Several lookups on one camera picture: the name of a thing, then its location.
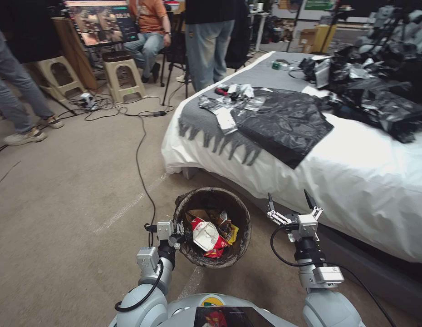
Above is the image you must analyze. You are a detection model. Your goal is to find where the long black floor cable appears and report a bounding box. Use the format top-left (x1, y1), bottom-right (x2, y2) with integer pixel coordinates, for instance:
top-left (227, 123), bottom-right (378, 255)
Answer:
top-left (123, 107), bottom-right (157, 247)

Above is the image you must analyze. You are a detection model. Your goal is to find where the red crumpled wrapper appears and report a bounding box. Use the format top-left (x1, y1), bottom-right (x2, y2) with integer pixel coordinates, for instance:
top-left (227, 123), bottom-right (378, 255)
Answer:
top-left (203, 246), bottom-right (226, 259)

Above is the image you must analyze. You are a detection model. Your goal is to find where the white desk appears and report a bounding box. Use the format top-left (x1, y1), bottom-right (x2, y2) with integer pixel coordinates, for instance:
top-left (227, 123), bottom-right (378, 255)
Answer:
top-left (248, 9), bottom-right (271, 52)

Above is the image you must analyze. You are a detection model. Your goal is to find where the red white snack package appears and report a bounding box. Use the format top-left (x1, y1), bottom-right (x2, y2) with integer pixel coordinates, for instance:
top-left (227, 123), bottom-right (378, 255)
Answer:
top-left (190, 218), bottom-right (231, 253)

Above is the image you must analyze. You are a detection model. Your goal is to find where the green sign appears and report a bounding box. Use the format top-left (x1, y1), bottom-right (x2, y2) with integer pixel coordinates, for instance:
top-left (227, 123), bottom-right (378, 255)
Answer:
top-left (304, 0), bottom-right (335, 11)

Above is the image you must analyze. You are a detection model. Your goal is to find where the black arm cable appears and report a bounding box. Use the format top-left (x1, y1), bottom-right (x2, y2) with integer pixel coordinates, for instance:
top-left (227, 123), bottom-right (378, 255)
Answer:
top-left (269, 224), bottom-right (397, 327)
top-left (114, 258), bottom-right (164, 312)

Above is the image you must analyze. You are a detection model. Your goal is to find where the white power strip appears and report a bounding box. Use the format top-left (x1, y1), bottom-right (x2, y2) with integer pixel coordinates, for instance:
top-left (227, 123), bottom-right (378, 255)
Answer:
top-left (79, 92), bottom-right (96, 111)

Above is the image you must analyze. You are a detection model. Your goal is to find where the grey tasselled blanket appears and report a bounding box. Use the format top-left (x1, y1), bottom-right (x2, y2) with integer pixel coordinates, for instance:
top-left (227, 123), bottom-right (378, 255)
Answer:
top-left (178, 51), bottom-right (334, 168)

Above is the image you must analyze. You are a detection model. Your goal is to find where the flat black plastic bag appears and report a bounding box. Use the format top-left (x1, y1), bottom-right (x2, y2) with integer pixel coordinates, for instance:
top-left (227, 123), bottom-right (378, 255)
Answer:
top-left (230, 88), bottom-right (335, 170)

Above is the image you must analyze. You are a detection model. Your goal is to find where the black tripod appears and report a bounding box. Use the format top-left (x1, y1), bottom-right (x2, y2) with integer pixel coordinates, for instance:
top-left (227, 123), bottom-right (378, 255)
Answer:
top-left (160, 20), bottom-right (192, 107)

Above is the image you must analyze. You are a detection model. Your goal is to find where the silver foil wrapper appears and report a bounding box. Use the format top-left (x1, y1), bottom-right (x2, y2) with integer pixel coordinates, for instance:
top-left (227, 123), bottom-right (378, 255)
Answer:
top-left (216, 108), bottom-right (240, 135)
top-left (228, 83), bottom-right (256, 102)
top-left (198, 94), bottom-right (226, 112)
top-left (238, 96), bottom-right (267, 112)

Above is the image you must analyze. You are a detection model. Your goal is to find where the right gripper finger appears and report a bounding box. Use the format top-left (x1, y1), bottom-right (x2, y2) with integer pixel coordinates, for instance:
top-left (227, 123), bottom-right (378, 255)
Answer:
top-left (266, 192), bottom-right (294, 227)
top-left (303, 189), bottom-right (324, 221)

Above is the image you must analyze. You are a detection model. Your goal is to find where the brown printed snack bag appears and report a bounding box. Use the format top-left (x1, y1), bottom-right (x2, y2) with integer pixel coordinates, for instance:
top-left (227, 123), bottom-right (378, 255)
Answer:
top-left (211, 209), bottom-right (233, 240)

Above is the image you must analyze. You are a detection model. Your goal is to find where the seated person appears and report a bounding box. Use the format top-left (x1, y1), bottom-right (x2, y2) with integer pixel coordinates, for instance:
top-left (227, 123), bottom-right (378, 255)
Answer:
top-left (123, 0), bottom-right (173, 84)

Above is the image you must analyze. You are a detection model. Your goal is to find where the black panel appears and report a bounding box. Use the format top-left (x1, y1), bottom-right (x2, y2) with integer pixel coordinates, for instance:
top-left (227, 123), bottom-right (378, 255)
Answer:
top-left (0, 0), bottom-right (67, 64)

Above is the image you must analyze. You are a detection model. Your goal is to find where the white bed mattress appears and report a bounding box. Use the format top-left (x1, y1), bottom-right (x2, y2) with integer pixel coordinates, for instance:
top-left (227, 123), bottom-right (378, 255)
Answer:
top-left (161, 51), bottom-right (422, 267)

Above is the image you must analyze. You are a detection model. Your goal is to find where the standing person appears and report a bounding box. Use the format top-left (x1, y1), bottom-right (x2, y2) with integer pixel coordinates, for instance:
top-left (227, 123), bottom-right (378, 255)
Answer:
top-left (175, 0), bottom-right (237, 93)

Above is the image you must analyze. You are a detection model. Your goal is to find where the brown paper scrap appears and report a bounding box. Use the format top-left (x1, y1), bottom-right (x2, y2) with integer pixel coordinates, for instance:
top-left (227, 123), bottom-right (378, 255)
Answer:
top-left (186, 209), bottom-right (211, 225)

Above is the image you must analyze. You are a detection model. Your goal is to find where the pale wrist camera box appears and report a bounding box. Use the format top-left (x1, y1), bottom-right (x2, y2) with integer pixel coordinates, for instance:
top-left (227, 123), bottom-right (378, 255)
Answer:
top-left (297, 213), bottom-right (319, 238)
top-left (156, 220), bottom-right (173, 242)

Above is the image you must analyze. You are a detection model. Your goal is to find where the walking person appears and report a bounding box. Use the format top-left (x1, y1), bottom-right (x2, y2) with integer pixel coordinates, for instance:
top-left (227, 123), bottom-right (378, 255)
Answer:
top-left (0, 20), bottom-right (64, 147)

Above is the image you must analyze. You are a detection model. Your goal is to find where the pile of black bags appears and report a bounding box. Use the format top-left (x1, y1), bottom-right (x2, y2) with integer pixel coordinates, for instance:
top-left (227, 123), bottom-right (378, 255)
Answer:
top-left (299, 43), bottom-right (422, 144)

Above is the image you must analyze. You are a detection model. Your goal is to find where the black cable on bed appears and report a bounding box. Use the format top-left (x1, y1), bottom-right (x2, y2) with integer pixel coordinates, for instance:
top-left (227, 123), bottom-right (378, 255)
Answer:
top-left (287, 67), bottom-right (312, 83)

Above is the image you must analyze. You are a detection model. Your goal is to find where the beige plastic stool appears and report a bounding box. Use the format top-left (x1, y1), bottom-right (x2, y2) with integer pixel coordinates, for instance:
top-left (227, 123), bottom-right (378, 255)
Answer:
top-left (102, 51), bottom-right (148, 104)
top-left (33, 55), bottom-right (87, 101)

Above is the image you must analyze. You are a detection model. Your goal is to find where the cardboard box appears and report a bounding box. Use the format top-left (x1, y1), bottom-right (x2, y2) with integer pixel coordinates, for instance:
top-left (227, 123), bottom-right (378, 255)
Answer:
top-left (298, 28), bottom-right (318, 47)

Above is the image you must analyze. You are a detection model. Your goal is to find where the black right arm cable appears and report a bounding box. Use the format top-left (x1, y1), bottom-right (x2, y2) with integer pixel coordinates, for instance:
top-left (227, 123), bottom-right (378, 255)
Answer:
top-left (269, 224), bottom-right (397, 327)

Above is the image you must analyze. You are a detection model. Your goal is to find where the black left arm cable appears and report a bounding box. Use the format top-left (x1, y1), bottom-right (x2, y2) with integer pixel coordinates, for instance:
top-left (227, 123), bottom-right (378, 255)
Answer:
top-left (114, 258), bottom-right (164, 312)

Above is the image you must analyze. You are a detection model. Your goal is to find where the computer monitor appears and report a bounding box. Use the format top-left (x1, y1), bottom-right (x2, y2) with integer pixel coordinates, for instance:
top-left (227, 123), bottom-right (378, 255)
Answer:
top-left (64, 0), bottom-right (140, 48)

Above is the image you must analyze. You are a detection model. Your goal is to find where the dark brown round trash bin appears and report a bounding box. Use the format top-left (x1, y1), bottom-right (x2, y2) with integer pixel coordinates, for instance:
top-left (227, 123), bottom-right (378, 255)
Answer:
top-left (172, 186), bottom-right (252, 270)

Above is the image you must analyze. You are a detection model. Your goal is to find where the yellow box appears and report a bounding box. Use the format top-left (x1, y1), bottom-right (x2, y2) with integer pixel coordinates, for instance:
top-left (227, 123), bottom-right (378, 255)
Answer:
top-left (313, 24), bottom-right (338, 54)

